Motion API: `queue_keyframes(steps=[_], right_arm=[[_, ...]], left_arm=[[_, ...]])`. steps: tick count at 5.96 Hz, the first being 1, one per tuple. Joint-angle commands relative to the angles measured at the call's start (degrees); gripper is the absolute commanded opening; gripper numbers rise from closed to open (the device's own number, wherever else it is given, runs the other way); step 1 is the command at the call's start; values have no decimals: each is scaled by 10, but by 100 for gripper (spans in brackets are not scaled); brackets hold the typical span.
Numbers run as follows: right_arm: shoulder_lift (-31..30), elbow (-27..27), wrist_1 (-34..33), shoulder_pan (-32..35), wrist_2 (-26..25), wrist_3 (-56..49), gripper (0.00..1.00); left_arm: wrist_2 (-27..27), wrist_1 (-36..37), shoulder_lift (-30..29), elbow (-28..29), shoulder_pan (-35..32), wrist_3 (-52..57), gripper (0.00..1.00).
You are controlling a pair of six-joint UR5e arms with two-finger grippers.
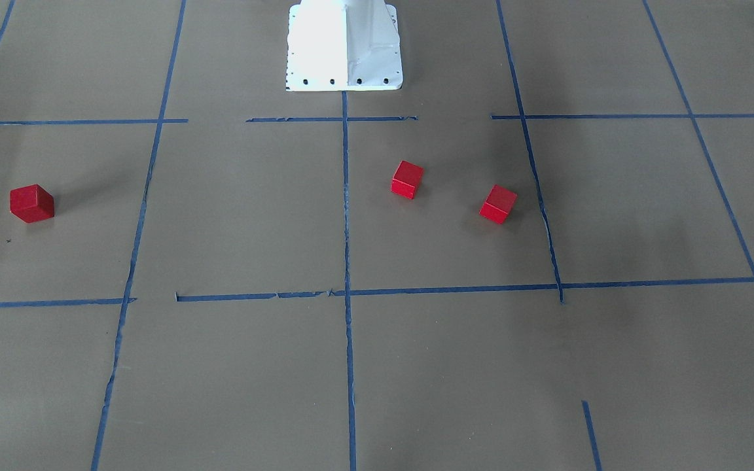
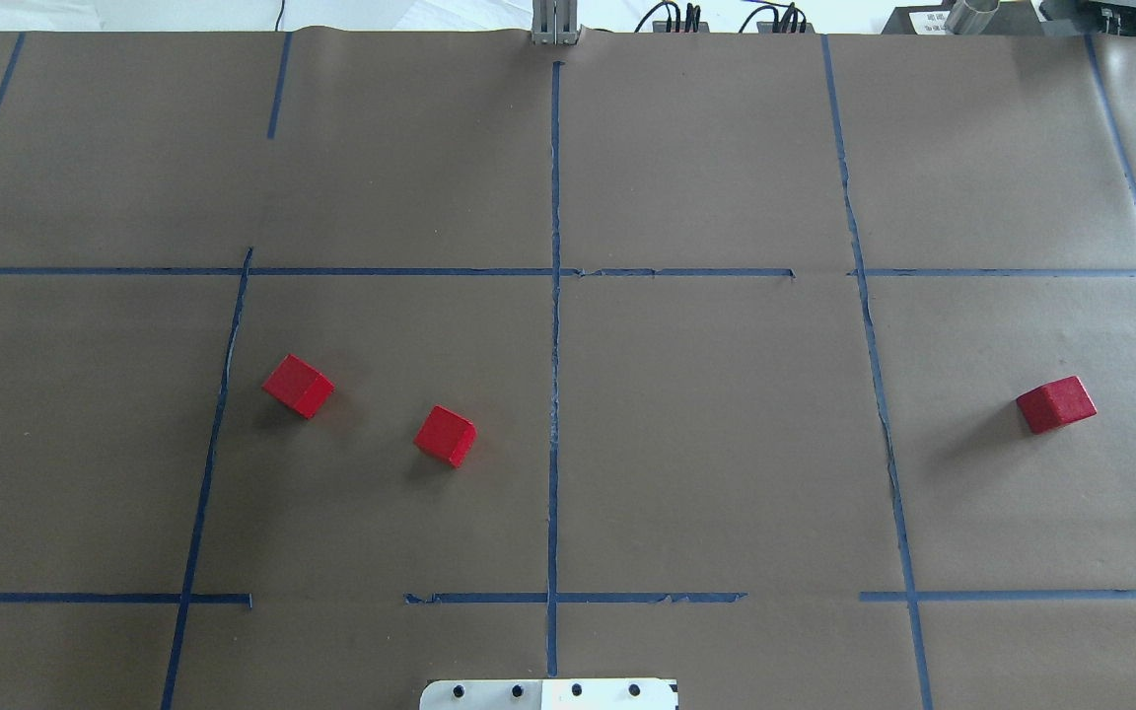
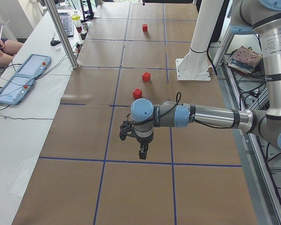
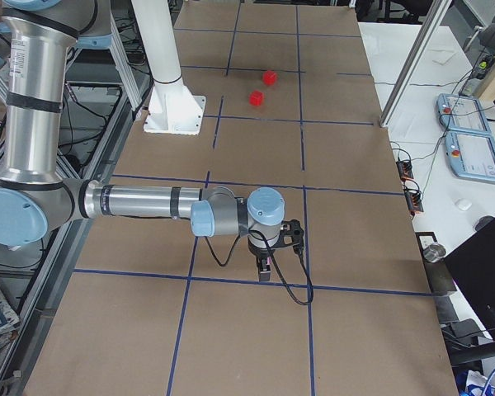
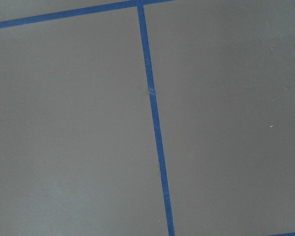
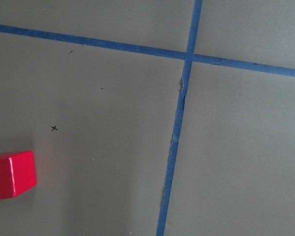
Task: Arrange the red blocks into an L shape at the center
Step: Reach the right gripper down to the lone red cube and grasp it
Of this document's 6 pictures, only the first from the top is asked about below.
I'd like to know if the red block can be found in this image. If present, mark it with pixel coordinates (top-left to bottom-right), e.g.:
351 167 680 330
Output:
479 184 518 224
390 160 425 200

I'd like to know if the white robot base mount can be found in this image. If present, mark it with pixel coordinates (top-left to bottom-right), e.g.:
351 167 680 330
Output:
285 1 404 92

